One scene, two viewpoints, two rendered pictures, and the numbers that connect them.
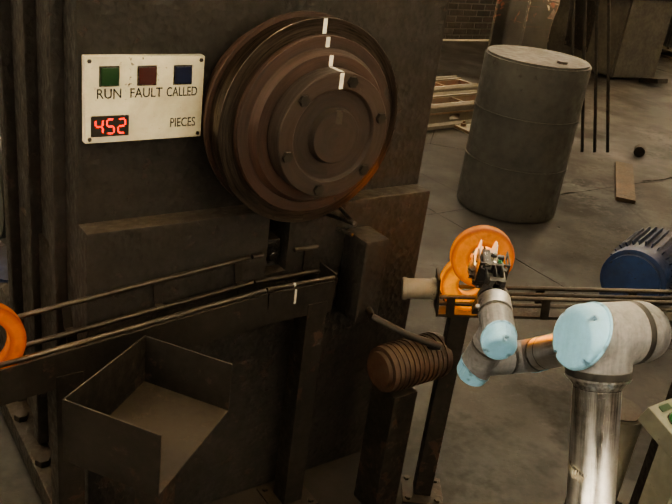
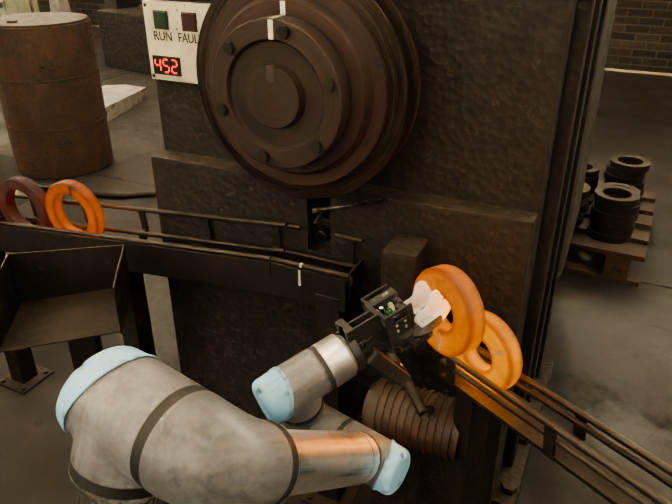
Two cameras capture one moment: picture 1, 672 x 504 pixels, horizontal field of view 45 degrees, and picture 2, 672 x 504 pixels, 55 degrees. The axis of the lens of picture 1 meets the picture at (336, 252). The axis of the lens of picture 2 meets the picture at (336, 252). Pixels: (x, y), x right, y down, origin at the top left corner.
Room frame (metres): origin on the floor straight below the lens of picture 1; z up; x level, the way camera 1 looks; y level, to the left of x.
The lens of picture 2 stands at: (1.23, -1.08, 1.42)
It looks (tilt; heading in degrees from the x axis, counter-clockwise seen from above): 28 degrees down; 62
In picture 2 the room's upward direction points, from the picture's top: straight up
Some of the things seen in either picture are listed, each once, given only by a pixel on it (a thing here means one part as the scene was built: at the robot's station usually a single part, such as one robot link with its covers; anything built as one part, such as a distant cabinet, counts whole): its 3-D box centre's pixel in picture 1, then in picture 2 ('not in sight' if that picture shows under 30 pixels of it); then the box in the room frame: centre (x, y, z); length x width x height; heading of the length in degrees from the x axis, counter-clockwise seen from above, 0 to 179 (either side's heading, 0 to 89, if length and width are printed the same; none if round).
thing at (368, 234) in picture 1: (360, 273); (404, 290); (1.94, -0.07, 0.68); 0.11 x 0.08 x 0.24; 37
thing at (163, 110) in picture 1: (144, 97); (193, 44); (1.67, 0.44, 1.15); 0.26 x 0.02 x 0.18; 127
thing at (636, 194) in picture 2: not in sight; (524, 184); (3.48, 1.13, 0.22); 1.20 x 0.81 x 0.44; 125
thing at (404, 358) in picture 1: (399, 422); (413, 486); (1.88, -0.24, 0.27); 0.22 x 0.13 x 0.53; 127
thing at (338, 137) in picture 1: (329, 133); (278, 94); (1.71, 0.05, 1.11); 0.28 x 0.06 x 0.28; 127
